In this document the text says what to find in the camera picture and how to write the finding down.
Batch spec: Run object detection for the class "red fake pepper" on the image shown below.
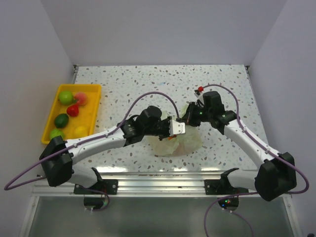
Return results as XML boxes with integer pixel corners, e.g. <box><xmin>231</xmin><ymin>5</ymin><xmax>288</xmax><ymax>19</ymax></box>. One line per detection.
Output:
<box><xmin>66</xmin><ymin>104</ymin><xmax>79</xmax><ymax>117</ymax></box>

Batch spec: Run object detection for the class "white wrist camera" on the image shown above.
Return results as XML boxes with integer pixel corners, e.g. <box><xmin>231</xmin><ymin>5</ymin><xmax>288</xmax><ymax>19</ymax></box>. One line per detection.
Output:
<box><xmin>195</xmin><ymin>86</ymin><xmax>204</xmax><ymax>99</ymax></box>
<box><xmin>169</xmin><ymin>119</ymin><xmax>186</xmax><ymax>136</ymax></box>

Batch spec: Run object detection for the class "yellow plastic tray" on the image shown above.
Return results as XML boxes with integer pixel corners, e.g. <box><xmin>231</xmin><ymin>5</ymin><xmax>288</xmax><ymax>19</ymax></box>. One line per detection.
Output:
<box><xmin>41</xmin><ymin>84</ymin><xmax>101</xmax><ymax>145</ymax></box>

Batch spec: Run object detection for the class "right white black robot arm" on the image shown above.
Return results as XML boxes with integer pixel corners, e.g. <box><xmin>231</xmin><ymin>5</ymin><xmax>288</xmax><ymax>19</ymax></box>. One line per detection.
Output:
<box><xmin>182</xmin><ymin>87</ymin><xmax>297</xmax><ymax>201</ymax></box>

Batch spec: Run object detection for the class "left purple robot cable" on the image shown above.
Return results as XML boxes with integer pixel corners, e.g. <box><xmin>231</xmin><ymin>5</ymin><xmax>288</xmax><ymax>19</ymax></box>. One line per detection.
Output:
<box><xmin>4</xmin><ymin>91</ymin><xmax>180</xmax><ymax>212</ymax></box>

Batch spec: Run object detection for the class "pale green avocado-print plastic bag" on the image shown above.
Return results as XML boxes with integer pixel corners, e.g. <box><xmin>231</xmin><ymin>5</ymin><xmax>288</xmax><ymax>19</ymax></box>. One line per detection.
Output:
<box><xmin>149</xmin><ymin>102</ymin><xmax>203</xmax><ymax>158</ymax></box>

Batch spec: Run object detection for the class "small green fake lime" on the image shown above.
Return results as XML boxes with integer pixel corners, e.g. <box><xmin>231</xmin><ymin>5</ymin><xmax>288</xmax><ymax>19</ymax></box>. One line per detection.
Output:
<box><xmin>49</xmin><ymin>128</ymin><xmax>65</xmax><ymax>140</ymax></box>

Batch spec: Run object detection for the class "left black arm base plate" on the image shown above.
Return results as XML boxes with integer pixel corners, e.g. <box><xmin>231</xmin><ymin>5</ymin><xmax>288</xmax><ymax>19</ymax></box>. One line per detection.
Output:
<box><xmin>74</xmin><ymin>168</ymin><xmax>119</xmax><ymax>195</ymax></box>

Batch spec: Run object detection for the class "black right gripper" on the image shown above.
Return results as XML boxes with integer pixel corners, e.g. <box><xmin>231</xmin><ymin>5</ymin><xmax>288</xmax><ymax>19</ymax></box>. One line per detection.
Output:
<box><xmin>180</xmin><ymin>101</ymin><xmax>213</xmax><ymax>126</ymax></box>

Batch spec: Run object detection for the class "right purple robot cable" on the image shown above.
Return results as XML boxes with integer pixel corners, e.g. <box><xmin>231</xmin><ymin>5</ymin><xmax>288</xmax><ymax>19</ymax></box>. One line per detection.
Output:
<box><xmin>202</xmin><ymin>83</ymin><xmax>310</xmax><ymax>237</ymax></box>

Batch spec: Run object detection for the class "aluminium rail frame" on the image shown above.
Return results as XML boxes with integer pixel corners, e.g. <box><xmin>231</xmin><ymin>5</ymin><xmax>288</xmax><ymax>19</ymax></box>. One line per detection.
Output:
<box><xmin>32</xmin><ymin>64</ymin><xmax>293</xmax><ymax>198</ymax></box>

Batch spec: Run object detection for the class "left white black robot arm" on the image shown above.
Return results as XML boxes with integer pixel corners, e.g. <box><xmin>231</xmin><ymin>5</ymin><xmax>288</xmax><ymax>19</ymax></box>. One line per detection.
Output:
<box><xmin>40</xmin><ymin>106</ymin><xmax>177</xmax><ymax>194</ymax></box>

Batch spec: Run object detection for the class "dark green fake avocado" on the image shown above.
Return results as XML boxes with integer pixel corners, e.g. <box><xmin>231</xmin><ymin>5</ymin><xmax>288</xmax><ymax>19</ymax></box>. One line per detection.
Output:
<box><xmin>54</xmin><ymin>114</ymin><xmax>69</xmax><ymax>128</ymax></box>

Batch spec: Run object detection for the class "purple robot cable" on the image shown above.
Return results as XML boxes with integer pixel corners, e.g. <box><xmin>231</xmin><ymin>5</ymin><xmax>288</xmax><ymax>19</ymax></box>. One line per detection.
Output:
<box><xmin>202</xmin><ymin>83</ymin><xmax>310</xmax><ymax>237</ymax></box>
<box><xmin>4</xmin><ymin>91</ymin><xmax>180</xmax><ymax>212</ymax></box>

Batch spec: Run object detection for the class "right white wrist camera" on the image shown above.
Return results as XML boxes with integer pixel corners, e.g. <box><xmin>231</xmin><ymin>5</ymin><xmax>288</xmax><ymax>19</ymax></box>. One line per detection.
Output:
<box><xmin>195</xmin><ymin>86</ymin><xmax>204</xmax><ymax>99</ymax></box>

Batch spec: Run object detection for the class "pink peach with leaf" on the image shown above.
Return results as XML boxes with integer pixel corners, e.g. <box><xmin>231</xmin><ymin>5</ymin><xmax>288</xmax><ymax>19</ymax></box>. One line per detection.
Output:
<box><xmin>74</xmin><ymin>92</ymin><xmax>88</xmax><ymax>106</ymax></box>

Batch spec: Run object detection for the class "yellow fake lemon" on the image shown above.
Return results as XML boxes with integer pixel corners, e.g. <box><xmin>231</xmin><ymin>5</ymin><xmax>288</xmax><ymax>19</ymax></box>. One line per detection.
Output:
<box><xmin>73</xmin><ymin>126</ymin><xmax>88</xmax><ymax>138</ymax></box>

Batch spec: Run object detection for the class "bright green fake apple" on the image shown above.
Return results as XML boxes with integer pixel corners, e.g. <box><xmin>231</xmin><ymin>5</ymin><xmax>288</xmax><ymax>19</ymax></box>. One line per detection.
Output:
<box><xmin>58</xmin><ymin>91</ymin><xmax>74</xmax><ymax>105</ymax></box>

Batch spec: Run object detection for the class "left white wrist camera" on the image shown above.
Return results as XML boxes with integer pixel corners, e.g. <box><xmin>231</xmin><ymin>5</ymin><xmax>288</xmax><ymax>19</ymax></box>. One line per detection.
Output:
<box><xmin>169</xmin><ymin>119</ymin><xmax>186</xmax><ymax>136</ymax></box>

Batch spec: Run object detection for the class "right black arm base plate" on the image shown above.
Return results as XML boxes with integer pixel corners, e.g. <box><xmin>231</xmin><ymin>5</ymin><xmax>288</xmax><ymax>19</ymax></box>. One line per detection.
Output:
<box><xmin>204</xmin><ymin>168</ymin><xmax>249</xmax><ymax>195</ymax></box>

